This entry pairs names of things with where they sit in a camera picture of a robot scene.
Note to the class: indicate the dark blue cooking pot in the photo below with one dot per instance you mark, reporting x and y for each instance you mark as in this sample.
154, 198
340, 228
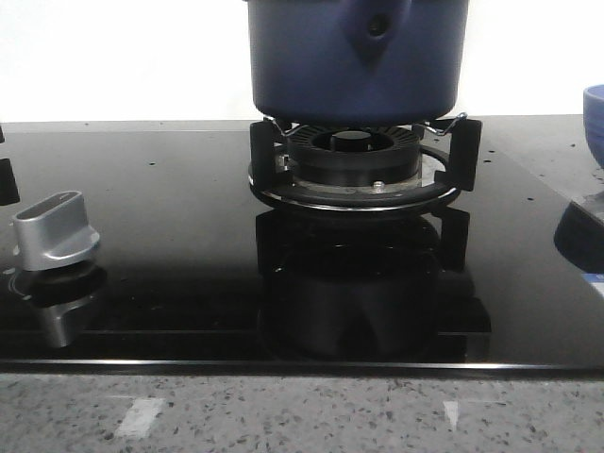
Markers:
356, 63

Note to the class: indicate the blue energy label sticker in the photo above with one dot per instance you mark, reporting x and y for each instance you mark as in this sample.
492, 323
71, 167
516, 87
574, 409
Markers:
596, 281

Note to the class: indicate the silver stove control knob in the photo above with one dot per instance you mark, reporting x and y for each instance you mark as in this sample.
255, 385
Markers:
54, 233

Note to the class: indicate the black glass gas cooktop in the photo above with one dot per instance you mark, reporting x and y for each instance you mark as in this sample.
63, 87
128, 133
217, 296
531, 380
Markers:
193, 275

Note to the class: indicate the black pot support grate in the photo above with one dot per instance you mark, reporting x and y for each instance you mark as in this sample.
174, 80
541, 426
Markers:
449, 155

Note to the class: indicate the black gas burner head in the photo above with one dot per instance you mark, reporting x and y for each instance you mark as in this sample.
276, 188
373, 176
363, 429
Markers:
354, 157

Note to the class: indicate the light blue bowl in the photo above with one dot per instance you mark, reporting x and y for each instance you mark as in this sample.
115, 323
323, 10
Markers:
593, 120

